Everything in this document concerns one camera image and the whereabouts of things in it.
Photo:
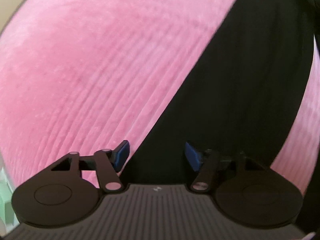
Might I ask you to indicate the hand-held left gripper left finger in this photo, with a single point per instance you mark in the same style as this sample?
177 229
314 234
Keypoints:
122 155

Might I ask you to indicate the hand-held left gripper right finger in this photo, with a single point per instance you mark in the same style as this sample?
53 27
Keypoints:
192 155

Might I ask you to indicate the black pants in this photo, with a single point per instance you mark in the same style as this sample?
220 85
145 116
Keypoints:
237 80

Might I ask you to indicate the pink ribbed blanket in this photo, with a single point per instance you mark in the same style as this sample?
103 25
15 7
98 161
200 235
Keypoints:
87 67

